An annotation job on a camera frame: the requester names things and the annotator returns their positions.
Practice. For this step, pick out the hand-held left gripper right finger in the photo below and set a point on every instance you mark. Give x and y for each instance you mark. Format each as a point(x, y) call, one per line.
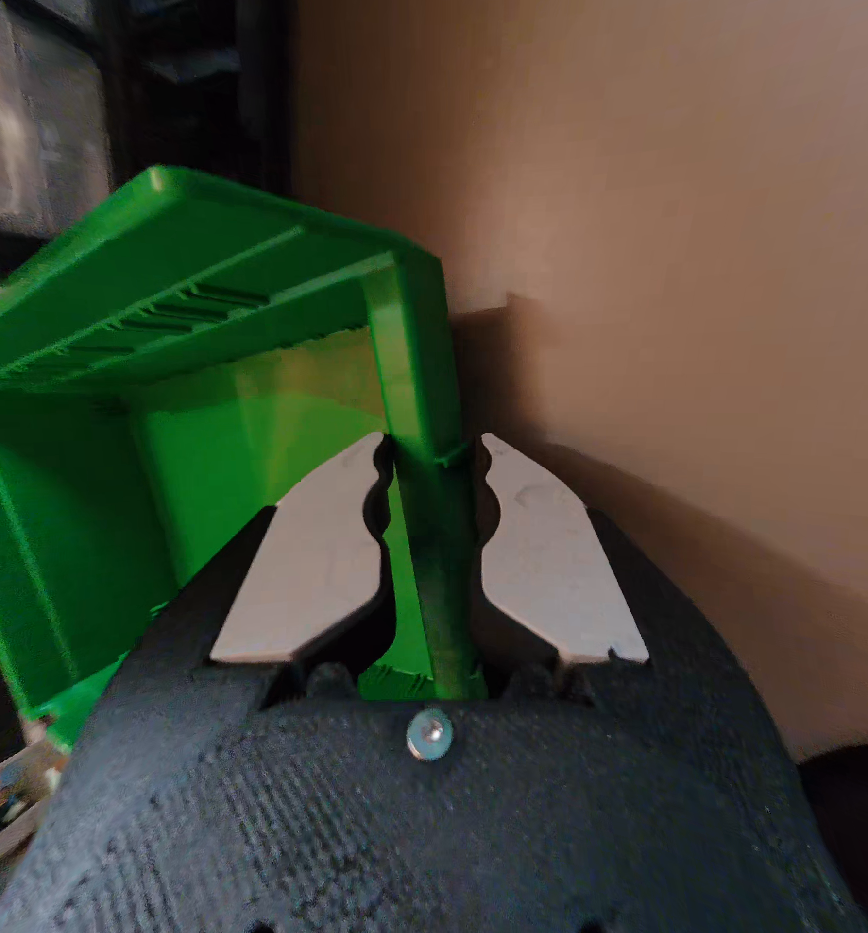
point(557, 568)

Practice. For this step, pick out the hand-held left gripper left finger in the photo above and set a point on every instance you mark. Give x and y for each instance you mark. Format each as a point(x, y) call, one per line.
point(310, 568)

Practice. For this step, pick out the green plastic bin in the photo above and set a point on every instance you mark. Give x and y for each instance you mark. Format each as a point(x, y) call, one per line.
point(77, 510)

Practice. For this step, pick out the black rounded pad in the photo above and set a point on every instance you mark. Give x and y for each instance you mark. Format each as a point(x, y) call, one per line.
point(856, 838)

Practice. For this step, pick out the group of clear cabinet drawers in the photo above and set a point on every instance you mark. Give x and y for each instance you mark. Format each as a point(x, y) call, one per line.
point(26, 109)

